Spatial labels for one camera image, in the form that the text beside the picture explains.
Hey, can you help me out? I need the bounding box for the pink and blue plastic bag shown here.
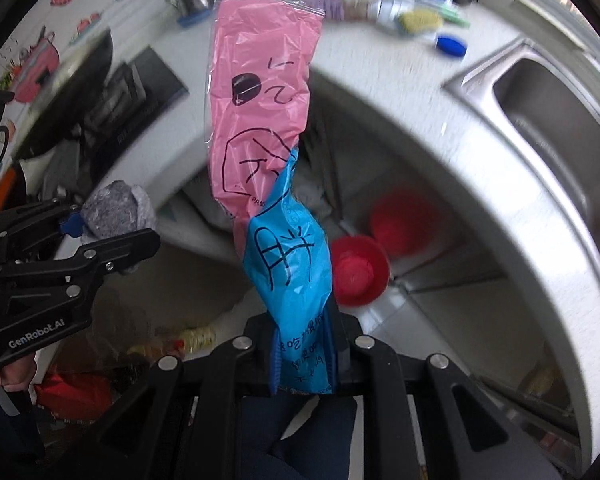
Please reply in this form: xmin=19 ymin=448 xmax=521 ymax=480
xmin=207 ymin=0 xmax=336 ymax=394

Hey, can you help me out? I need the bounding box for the red plastic trash bin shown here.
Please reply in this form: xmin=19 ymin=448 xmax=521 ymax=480
xmin=329 ymin=235 xmax=390 ymax=308

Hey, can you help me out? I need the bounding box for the person left hand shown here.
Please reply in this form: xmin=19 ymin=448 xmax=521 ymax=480
xmin=0 ymin=354 xmax=38 ymax=392

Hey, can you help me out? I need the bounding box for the black gas stove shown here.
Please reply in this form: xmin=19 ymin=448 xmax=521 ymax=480
xmin=14 ymin=28 xmax=188 ymax=200

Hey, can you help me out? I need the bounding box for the steel teapot on blue saucer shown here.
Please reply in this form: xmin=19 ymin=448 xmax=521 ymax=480
xmin=164 ymin=0 xmax=214 ymax=28

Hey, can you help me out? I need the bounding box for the stainless steel sink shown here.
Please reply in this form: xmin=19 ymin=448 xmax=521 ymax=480
xmin=443 ymin=38 xmax=600 ymax=259

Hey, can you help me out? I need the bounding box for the blue bottle cap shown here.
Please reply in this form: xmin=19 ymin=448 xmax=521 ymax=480
xmin=436 ymin=36 xmax=467 ymax=58

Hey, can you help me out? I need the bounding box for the yellow sponge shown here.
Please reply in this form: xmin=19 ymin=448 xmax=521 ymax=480
xmin=396 ymin=9 xmax=444 ymax=35

